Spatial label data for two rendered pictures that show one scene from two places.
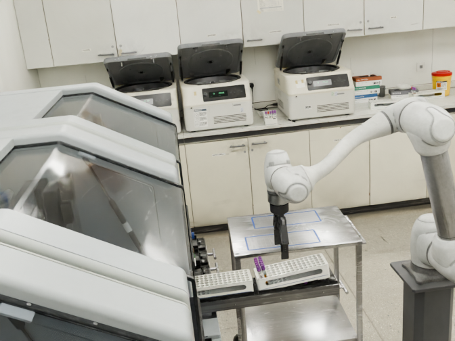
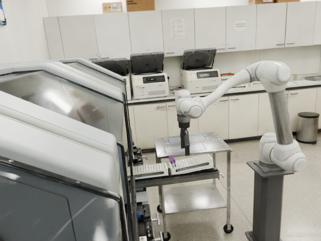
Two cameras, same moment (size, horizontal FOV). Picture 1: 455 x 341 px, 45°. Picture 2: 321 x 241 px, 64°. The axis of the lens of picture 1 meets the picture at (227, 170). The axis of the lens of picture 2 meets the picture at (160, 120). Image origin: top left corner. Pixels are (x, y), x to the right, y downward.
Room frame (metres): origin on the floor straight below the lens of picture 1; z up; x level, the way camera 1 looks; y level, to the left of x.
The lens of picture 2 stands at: (0.38, 0.00, 1.65)
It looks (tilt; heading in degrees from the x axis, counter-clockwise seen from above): 16 degrees down; 359
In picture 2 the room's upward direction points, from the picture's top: 4 degrees counter-clockwise
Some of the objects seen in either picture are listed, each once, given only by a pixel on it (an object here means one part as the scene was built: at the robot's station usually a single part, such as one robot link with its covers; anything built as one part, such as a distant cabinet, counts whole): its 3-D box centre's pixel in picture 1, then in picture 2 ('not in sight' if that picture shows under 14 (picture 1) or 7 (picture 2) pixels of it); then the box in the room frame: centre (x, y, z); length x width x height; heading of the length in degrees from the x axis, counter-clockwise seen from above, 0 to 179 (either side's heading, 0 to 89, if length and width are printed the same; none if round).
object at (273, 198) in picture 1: (278, 195); (183, 117); (2.00, -0.19, 1.20); 0.09 x 0.09 x 0.06
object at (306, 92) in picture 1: (312, 71); (199, 70); (4.67, -0.80, 1.25); 0.62 x 0.56 x 0.69; 5
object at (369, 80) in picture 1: (367, 78); (227, 75); (4.87, -1.32, 1.10); 0.24 x 0.13 x 0.10; 93
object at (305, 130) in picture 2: not in sight; (307, 127); (4.25, -2.46, 0.23); 0.38 x 0.31 x 0.46; 5
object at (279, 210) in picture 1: (279, 212); (184, 128); (2.00, -0.19, 1.12); 0.08 x 0.07 x 0.09; 5
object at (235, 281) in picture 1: (215, 285); (145, 172); (1.98, 0.09, 0.83); 0.30 x 0.10 x 0.06; 95
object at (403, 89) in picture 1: (403, 91); not in sight; (4.84, -1.64, 0.97); 0.24 x 0.12 x 0.13; 84
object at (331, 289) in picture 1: (259, 291); (172, 176); (2.00, -0.09, 0.78); 0.73 x 0.14 x 0.09; 95
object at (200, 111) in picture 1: (212, 81); (148, 74); (4.60, 0.05, 1.24); 0.62 x 0.56 x 0.69; 6
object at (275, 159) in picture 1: (278, 170); (183, 102); (1.99, -0.20, 1.30); 0.13 x 0.11 x 0.16; 11
